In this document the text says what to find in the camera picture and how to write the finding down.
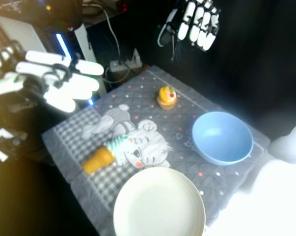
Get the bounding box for orange toy cupcake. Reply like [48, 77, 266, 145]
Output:
[156, 85, 178, 111]

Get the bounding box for grey quilt with bear print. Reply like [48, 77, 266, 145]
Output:
[41, 65, 271, 236]

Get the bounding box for toy ice cream cone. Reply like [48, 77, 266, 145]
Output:
[82, 134, 134, 175]

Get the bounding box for cream round plate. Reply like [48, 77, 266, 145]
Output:
[112, 167, 207, 236]

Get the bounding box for white cable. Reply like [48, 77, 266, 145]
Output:
[98, 4, 122, 62]

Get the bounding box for white power strip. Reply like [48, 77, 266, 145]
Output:
[109, 59, 143, 73]

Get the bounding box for white robot body shell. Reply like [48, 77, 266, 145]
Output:
[206, 118, 296, 236]

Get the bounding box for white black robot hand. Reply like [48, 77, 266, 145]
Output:
[158, 0, 222, 52]
[0, 41, 105, 114]

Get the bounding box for blue bowl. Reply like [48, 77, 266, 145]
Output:
[191, 111, 254, 166]

